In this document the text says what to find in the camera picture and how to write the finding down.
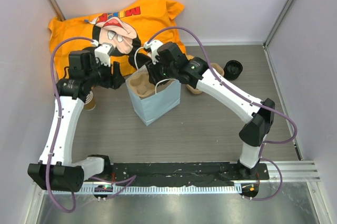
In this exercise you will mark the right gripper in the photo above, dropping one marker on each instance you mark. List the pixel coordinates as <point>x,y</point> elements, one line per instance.
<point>152,72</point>

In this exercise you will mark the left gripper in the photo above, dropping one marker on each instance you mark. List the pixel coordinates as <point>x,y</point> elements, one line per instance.
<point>115,80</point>

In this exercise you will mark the pulp cup carrier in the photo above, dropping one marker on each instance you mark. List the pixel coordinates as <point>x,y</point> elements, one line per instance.
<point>140,85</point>
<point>210,83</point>

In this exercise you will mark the light blue paper bag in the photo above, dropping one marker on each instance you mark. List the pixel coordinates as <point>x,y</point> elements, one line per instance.
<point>167,95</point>

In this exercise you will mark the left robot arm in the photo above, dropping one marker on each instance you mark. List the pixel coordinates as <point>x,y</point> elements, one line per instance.
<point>55,169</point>

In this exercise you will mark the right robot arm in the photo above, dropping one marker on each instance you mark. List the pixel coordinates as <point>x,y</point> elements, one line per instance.
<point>169,62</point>

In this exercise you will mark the stack of paper cups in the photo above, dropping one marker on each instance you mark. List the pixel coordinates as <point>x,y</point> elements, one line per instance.
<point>90,102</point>

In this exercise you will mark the orange cartoon t-shirt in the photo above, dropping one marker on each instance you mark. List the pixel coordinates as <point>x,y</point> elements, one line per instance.
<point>126,30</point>

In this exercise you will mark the stack of black lids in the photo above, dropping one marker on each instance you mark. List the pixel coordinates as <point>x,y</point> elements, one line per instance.
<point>232,70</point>

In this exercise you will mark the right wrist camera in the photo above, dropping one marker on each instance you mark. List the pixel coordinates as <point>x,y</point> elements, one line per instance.
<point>151,48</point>

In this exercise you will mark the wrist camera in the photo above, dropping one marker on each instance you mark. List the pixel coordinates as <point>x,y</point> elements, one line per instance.
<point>151,48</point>
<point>103,52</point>

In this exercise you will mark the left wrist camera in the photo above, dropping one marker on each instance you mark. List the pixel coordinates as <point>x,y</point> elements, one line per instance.
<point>103,52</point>

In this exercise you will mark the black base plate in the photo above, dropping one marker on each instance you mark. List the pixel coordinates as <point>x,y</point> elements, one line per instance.
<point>179,174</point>

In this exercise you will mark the slotted cable duct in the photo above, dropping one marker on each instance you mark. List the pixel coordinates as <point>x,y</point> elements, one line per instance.
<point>101,189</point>

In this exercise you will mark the right aluminium frame post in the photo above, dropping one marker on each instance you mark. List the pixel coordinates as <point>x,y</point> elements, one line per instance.
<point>278,22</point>

